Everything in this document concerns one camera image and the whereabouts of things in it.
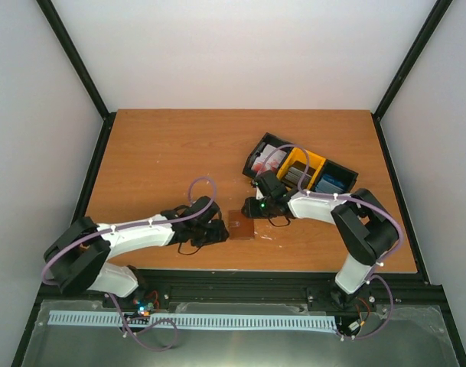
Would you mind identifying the brown leather card holder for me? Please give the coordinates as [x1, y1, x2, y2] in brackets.
[228, 209, 255, 240]

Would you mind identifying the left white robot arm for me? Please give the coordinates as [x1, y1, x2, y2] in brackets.
[41, 196, 229, 308]

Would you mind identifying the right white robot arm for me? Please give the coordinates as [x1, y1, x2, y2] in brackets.
[241, 171, 403, 308]

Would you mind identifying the dark grey card stack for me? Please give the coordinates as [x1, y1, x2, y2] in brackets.
[281, 161, 316, 189]

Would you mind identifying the red white card stack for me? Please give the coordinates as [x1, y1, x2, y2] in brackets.
[251, 145, 287, 174]

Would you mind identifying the blue card stack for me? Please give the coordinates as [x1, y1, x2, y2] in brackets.
[314, 174, 347, 194]

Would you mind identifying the yellow bin middle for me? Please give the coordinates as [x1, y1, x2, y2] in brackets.
[276, 148, 327, 190]

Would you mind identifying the black bin left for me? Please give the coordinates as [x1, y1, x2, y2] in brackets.
[243, 132, 295, 187]

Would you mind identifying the black bin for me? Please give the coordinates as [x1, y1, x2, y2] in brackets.
[312, 160, 358, 194]
[243, 132, 295, 187]

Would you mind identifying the black bin right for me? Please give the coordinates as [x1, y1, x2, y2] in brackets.
[312, 160, 358, 194]

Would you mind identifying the light blue cable duct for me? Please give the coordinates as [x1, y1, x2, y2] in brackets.
[47, 310, 337, 333]

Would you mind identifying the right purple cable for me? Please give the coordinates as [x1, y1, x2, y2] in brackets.
[269, 143, 404, 341]

